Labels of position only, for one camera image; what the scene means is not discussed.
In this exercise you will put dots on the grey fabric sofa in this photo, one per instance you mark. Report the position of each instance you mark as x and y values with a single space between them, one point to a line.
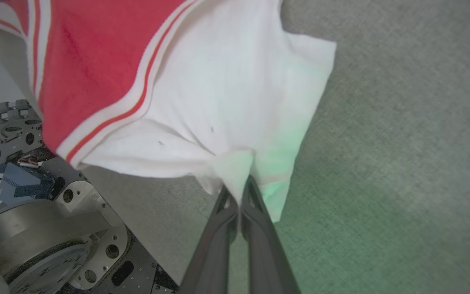
382 163

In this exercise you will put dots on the blue-grey electronics box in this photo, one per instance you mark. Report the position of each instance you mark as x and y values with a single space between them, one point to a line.
23 183

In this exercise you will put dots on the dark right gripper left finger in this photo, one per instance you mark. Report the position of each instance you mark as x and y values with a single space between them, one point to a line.
212 249

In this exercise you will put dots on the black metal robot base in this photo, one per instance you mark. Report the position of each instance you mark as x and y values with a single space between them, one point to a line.
108 249

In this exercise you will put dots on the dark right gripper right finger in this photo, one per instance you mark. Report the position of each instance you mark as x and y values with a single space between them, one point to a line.
263 249

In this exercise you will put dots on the red and white jersey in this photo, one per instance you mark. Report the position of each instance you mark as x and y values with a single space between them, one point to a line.
198 102

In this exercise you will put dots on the grey omni wheel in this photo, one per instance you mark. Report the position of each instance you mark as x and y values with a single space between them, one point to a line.
8 120

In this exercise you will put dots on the grey round waist column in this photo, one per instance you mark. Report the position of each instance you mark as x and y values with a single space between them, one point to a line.
27 237

